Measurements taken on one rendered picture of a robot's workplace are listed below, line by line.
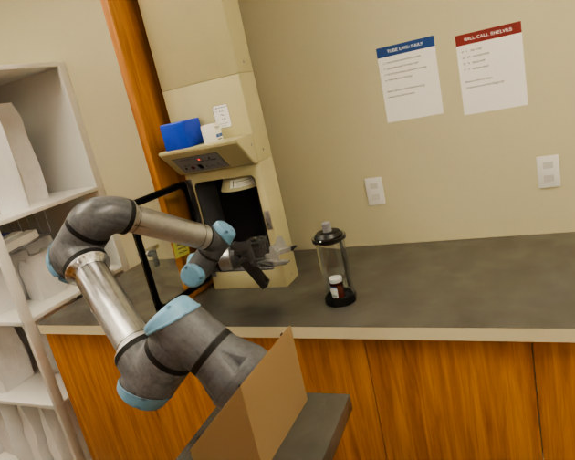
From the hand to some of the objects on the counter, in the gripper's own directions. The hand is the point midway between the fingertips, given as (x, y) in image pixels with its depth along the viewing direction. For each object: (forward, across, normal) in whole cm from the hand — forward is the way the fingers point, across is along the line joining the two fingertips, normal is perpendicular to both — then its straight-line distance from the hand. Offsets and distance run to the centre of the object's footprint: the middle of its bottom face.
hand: (294, 255), depth 166 cm
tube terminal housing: (-21, +35, +18) cm, 45 cm away
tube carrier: (+12, 0, +17) cm, 21 cm away
